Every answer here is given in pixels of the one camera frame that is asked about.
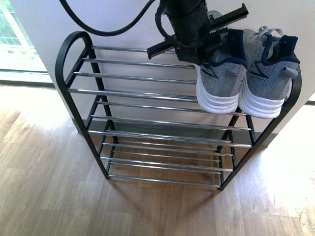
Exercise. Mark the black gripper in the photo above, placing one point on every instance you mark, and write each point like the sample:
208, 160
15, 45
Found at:
190, 29

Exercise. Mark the black metal shoe rack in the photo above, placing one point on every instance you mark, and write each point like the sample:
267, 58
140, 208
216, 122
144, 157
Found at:
141, 119

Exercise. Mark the grey knit sneaker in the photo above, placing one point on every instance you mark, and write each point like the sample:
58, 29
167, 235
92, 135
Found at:
220, 75
272, 65

